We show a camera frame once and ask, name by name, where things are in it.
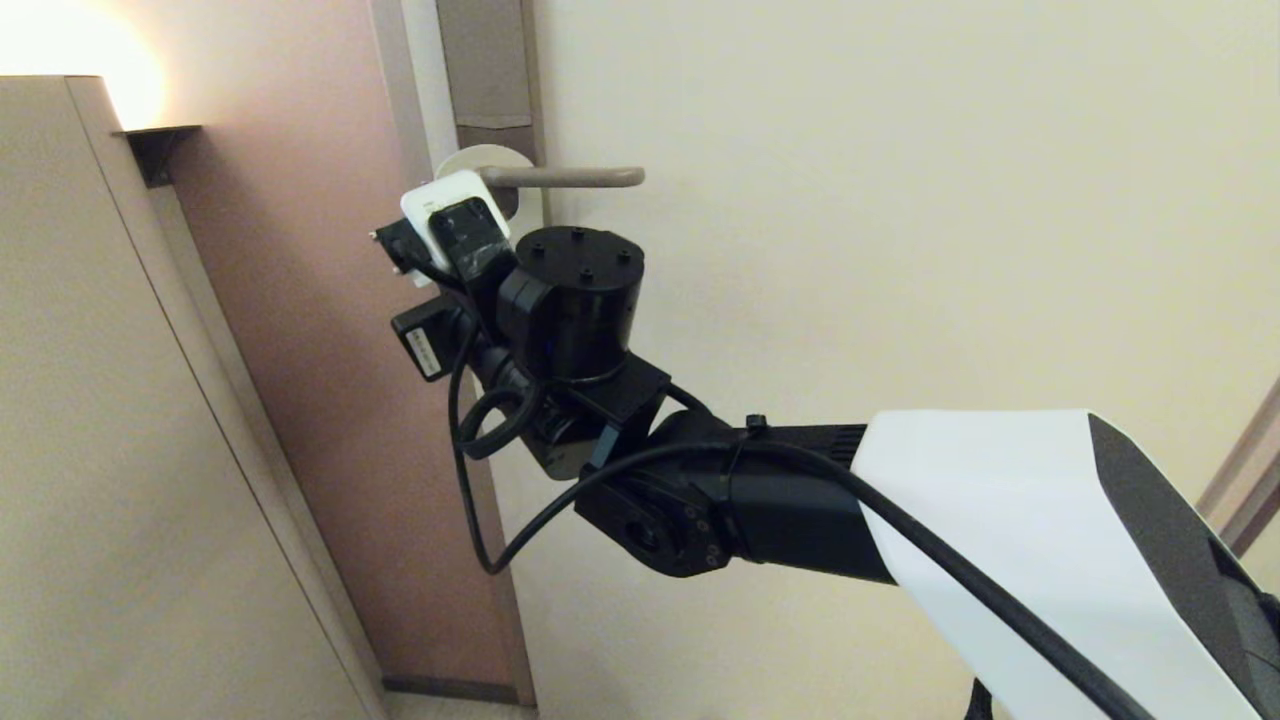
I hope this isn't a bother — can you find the metal lever door handle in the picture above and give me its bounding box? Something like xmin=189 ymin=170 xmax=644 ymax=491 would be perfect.
xmin=478 ymin=165 xmax=647 ymax=191

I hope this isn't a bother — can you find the black looped cable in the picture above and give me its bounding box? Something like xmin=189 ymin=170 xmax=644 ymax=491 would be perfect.
xmin=457 ymin=385 xmax=543 ymax=462

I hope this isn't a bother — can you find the brown metal lock plate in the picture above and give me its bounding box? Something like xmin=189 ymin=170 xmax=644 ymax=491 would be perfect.
xmin=436 ymin=0 xmax=549 ymax=233

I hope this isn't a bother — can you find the dark wall lamp bracket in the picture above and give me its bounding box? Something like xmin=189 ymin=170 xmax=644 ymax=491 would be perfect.
xmin=112 ymin=126 xmax=202 ymax=190

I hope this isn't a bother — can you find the white door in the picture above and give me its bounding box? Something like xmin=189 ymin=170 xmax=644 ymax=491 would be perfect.
xmin=398 ymin=0 xmax=1280 ymax=720

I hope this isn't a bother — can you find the thin black cable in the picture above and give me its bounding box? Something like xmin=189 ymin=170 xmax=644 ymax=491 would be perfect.
xmin=448 ymin=318 xmax=1163 ymax=720

